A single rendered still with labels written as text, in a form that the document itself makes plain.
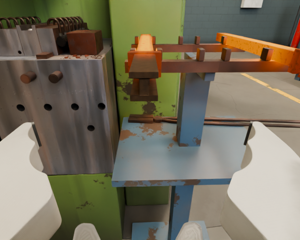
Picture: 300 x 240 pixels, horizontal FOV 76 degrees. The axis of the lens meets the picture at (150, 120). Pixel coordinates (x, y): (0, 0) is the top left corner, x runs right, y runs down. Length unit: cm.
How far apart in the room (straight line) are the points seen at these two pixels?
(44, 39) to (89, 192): 60
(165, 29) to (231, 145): 47
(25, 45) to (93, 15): 50
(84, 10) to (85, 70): 57
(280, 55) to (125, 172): 38
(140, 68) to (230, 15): 728
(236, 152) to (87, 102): 47
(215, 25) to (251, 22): 124
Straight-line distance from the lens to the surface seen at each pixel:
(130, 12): 78
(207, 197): 138
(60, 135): 74
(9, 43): 75
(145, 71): 19
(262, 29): 811
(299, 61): 37
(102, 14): 113
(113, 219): 104
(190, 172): 47
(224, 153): 55
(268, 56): 41
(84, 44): 67
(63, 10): 118
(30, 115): 74
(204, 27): 711
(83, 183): 87
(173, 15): 79
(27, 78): 64
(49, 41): 70
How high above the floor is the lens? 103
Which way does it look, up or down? 29 degrees down
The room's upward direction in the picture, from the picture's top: straight up
